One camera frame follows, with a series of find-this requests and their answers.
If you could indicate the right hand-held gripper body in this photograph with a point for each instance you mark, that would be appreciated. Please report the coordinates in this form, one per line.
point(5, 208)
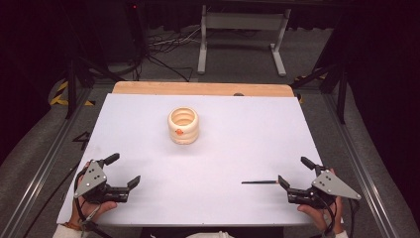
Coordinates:
point(332, 186)

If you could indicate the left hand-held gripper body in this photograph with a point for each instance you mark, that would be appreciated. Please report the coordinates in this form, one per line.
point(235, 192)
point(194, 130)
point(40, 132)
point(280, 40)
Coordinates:
point(89, 180)

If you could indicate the black pencil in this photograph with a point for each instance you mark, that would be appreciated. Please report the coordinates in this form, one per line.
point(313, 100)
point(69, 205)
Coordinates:
point(259, 181)

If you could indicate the cream ribbed pen holder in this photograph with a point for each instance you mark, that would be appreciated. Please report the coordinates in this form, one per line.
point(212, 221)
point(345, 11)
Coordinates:
point(183, 130)

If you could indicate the person's left hand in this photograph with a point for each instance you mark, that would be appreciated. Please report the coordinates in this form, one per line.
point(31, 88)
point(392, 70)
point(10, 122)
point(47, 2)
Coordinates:
point(94, 210)

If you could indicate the person's right hand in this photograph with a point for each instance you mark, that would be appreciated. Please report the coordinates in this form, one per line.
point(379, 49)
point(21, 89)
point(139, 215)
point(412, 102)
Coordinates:
point(313, 215)

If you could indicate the person's right white sleeve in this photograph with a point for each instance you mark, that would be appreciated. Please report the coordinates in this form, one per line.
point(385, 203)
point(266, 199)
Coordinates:
point(340, 234)

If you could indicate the person's white sleeve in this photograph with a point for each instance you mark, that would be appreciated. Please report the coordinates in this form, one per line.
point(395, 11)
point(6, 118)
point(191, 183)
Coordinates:
point(66, 232)
point(340, 234)

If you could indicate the person's left white sleeve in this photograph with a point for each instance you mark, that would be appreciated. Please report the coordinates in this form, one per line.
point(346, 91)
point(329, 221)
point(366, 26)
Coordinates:
point(66, 232)

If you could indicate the white table mat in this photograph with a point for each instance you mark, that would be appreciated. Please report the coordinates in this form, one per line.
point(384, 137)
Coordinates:
point(211, 165)

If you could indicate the yellow black floor tape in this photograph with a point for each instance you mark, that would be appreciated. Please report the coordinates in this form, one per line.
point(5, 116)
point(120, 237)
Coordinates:
point(59, 95)

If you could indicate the black tripod stand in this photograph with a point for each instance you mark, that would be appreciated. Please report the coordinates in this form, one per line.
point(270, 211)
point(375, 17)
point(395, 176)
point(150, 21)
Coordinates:
point(72, 82)
point(341, 86)

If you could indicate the person's dark clothing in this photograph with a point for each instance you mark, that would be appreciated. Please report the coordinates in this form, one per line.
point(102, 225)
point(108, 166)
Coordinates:
point(211, 232)

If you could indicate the black device with red light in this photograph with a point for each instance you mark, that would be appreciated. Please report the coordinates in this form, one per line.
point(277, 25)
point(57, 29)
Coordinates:
point(136, 29)

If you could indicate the aluminium floor rail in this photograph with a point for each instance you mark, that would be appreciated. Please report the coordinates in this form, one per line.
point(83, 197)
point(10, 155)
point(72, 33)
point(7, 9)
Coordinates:
point(360, 165)
point(39, 172)

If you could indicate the white metal stand frame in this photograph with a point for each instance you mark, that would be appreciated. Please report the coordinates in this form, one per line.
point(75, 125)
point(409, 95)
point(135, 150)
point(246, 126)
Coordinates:
point(242, 21)

